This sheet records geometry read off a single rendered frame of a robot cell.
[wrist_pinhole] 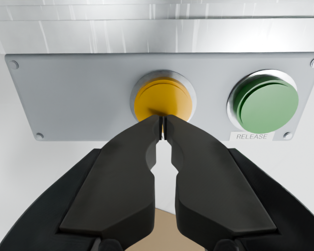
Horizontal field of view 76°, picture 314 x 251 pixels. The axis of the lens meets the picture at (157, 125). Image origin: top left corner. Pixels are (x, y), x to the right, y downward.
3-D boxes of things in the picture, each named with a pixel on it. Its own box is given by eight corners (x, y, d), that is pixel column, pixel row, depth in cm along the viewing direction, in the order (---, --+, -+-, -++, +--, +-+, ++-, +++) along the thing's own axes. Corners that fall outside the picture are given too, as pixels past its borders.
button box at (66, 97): (260, 110, 21) (294, 144, 16) (64, 110, 22) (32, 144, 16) (280, 38, 18) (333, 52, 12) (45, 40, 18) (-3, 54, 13)
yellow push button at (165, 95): (187, 120, 16) (190, 134, 15) (138, 121, 16) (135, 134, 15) (191, 71, 14) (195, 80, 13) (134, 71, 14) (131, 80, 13)
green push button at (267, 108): (275, 121, 16) (289, 135, 14) (225, 121, 16) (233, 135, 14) (291, 71, 14) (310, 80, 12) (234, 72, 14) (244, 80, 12)
